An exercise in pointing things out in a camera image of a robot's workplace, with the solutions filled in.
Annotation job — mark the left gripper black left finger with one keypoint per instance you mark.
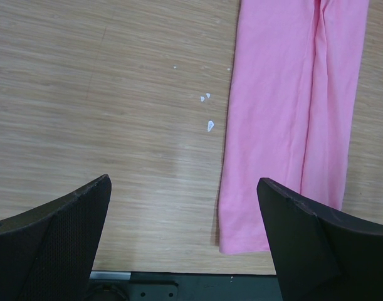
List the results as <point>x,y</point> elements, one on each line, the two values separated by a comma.
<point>47,253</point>

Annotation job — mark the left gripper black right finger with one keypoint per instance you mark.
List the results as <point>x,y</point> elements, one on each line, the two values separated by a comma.
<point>320,253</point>

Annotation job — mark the pink t-shirt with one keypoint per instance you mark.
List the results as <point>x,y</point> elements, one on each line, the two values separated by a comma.
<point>291,102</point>

